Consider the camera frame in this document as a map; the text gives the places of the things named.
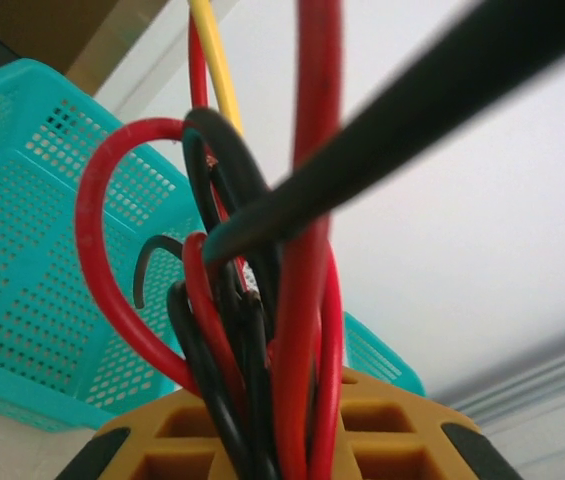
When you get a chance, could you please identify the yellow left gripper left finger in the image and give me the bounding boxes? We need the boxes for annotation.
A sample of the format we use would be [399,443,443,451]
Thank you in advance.
[59,392,237,480]

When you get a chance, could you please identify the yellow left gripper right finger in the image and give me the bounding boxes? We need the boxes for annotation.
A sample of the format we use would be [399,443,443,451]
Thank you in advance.
[331,366,526,480]

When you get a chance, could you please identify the red cable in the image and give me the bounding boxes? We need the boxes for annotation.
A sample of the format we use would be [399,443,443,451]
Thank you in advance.
[276,0,348,480]
[181,232,253,426]
[75,8,211,396]

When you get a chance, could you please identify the black cable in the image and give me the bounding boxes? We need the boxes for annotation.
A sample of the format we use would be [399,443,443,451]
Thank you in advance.
[166,107,286,480]
[203,0,565,266]
[132,234,186,311]

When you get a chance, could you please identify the yellow cable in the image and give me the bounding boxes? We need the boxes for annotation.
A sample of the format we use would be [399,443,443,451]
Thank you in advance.
[189,0,244,135]

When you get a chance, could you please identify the teal perforated plastic basket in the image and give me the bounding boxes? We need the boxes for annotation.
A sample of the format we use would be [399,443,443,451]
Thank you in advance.
[0,58,427,434]

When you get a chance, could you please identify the brown wooden door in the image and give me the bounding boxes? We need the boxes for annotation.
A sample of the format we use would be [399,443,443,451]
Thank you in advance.
[0,0,163,76]

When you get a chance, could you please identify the aluminium table edge frame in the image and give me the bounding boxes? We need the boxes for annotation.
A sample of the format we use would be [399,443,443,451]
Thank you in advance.
[431,317,565,441]

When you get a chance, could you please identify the beige door frame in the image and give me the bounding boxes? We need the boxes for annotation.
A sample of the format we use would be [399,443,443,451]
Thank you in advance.
[64,0,198,99]

